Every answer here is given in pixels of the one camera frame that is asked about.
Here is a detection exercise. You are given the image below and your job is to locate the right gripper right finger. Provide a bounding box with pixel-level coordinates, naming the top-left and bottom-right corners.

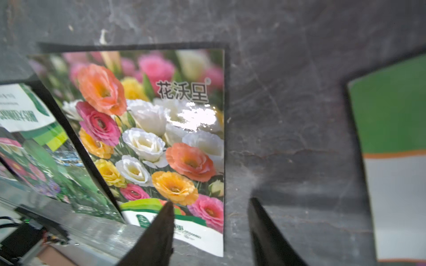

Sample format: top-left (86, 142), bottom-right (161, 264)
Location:
top-left (247, 197), bottom-right (306, 266)

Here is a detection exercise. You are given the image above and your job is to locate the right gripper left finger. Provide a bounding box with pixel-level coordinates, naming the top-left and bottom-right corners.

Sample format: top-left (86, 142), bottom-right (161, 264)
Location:
top-left (118, 202), bottom-right (175, 266)

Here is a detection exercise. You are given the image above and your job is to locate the multicolour ranunculus seed packet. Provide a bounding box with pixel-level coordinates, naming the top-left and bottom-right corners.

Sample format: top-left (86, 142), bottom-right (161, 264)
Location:
top-left (29, 48), bottom-right (225, 257)

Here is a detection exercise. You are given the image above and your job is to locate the green gourd seed packet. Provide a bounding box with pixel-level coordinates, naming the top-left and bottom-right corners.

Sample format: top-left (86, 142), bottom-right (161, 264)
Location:
top-left (1, 83), bottom-right (123, 222)

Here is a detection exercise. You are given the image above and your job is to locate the green pink flower seed packet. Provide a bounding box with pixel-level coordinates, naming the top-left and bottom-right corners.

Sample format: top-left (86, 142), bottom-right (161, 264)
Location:
top-left (347, 54), bottom-right (426, 266)

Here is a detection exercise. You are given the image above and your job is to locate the aluminium front rail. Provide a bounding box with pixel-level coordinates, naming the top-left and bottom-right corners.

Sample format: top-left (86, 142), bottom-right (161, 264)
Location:
top-left (1, 181), bottom-right (145, 259)

